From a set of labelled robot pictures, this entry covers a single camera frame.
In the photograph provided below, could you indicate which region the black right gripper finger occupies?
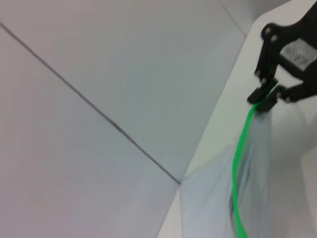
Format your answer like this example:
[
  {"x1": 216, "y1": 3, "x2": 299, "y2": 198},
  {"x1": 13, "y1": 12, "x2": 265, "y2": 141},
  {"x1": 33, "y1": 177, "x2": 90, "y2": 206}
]
[
  {"x1": 247, "y1": 23, "x2": 282, "y2": 105},
  {"x1": 256, "y1": 82, "x2": 307, "y2": 113}
]

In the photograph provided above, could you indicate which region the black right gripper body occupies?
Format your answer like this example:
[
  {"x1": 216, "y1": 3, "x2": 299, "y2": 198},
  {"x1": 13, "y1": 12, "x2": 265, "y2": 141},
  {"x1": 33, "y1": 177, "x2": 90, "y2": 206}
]
[{"x1": 275, "y1": 0, "x2": 317, "y2": 99}]

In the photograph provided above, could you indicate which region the clear green-zip document bag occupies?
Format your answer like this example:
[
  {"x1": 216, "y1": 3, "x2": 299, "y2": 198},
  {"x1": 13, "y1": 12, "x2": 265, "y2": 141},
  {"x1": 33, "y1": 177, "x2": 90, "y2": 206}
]
[{"x1": 179, "y1": 81, "x2": 282, "y2": 238}]

